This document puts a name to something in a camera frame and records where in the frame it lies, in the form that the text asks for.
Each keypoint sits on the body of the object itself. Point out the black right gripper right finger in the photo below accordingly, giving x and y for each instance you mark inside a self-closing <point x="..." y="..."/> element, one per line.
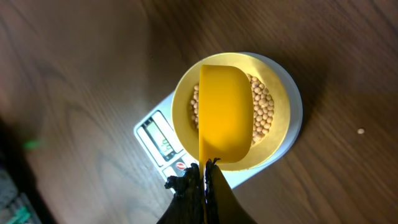
<point x="222" y="207"/>

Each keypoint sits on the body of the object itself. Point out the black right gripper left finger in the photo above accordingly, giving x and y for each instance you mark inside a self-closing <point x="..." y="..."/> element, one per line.
<point x="186" y="206"/>

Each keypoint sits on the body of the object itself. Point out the yellow plastic measuring scoop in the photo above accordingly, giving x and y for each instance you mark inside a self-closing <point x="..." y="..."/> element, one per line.
<point x="225" y="110"/>

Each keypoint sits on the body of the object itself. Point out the white digital kitchen scale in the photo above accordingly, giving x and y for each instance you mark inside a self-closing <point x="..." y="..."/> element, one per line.
<point x="157" y="137"/>

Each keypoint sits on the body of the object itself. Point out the pale yellow bowl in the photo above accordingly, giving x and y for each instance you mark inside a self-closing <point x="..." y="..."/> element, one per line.
<point x="271" y="122"/>

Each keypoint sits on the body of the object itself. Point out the stray soybean on table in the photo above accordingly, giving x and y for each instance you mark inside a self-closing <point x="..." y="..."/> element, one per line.
<point x="360" y="131"/>

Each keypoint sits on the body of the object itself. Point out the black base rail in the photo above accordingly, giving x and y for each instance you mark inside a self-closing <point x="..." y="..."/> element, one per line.
<point x="20" y="198"/>

